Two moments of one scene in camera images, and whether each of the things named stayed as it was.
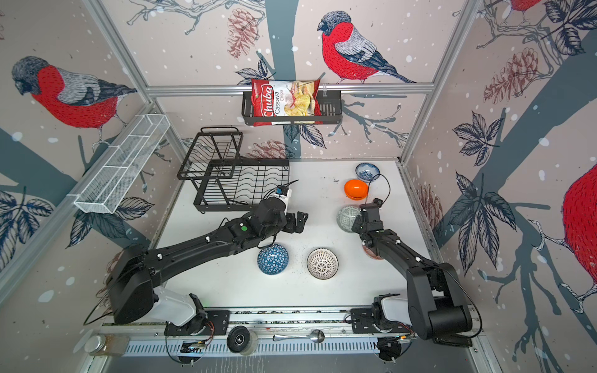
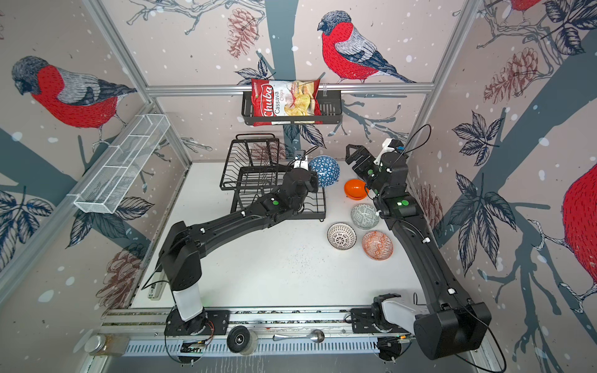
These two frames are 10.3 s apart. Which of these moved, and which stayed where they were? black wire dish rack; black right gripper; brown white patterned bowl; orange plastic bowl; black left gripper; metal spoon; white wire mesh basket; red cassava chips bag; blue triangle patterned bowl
Moved: blue triangle patterned bowl; black left gripper; brown white patterned bowl; black right gripper; black wire dish rack
Stayed: white wire mesh basket; red cassava chips bag; metal spoon; orange plastic bowl
